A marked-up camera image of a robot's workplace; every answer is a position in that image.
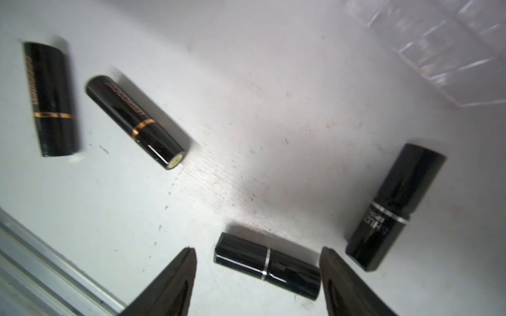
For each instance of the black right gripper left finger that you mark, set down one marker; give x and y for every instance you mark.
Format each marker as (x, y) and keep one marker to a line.
(170, 292)

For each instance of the black lipstick silver band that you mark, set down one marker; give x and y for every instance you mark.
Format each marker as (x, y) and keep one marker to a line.
(267, 264)
(390, 211)

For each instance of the black lipstick upright silver band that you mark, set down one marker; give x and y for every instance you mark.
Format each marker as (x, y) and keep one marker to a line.
(390, 211)

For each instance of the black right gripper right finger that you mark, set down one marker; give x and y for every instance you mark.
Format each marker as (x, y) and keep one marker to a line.
(345, 292)

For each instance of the aluminium front rail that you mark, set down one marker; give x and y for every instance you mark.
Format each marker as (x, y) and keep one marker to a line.
(36, 278)

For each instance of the clear acrylic lipstick organizer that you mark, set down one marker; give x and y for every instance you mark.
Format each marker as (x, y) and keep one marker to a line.
(458, 46)

